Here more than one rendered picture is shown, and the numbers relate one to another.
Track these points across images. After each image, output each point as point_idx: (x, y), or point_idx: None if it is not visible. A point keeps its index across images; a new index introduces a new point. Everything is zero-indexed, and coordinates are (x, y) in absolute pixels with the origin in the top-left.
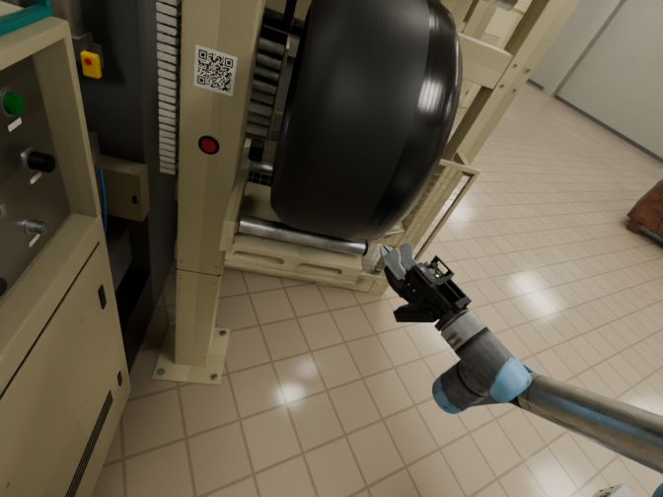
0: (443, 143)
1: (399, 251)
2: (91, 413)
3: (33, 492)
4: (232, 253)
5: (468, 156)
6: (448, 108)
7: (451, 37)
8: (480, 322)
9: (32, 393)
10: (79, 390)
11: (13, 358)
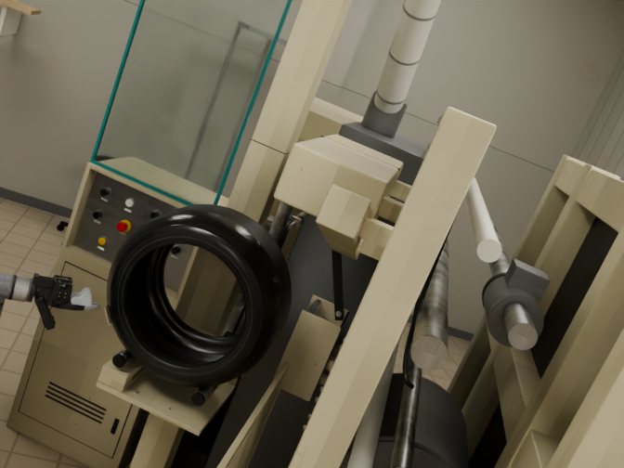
0: (129, 243)
1: (85, 287)
2: (91, 383)
3: (59, 332)
4: None
5: None
6: (140, 227)
7: (178, 213)
8: (19, 278)
9: (96, 295)
10: (101, 350)
11: (106, 273)
